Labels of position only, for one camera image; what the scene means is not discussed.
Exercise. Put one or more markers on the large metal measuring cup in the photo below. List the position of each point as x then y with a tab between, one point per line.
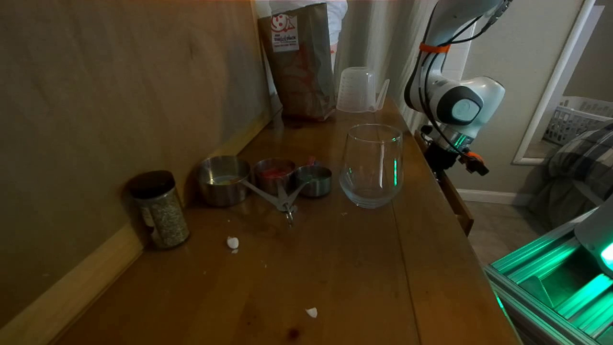
223	182

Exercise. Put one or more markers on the pine wooden dresser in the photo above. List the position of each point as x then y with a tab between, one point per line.
332	270

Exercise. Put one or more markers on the beige curtain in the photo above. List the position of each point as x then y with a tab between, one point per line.
384	45

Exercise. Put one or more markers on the small metal measuring cup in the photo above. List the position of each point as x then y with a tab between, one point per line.
315	182

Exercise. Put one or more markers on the medium metal measuring cup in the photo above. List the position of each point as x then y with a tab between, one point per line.
275	174

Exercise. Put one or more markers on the translucent plastic measuring pitcher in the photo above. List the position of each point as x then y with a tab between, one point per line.
361	90

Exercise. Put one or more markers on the aluminium profile robot stand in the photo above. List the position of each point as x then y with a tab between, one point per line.
556	289

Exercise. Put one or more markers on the white crumb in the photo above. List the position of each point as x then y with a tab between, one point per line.
311	314
232	245

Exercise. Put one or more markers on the white door frame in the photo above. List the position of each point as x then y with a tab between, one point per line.
548	97

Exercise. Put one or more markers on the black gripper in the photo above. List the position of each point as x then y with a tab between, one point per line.
441	157

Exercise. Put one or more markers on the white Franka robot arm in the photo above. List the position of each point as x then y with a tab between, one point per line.
460	103

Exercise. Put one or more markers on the plaid blanket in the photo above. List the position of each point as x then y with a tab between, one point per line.
581	174

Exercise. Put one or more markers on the wrist camera with orange mount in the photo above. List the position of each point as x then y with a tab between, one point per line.
476	164

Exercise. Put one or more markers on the white laundry basket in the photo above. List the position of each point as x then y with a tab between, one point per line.
575	122

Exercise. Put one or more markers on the brown paper bag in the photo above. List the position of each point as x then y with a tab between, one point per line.
299	65

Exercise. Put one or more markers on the clear glass tumbler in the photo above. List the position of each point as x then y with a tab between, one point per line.
372	166

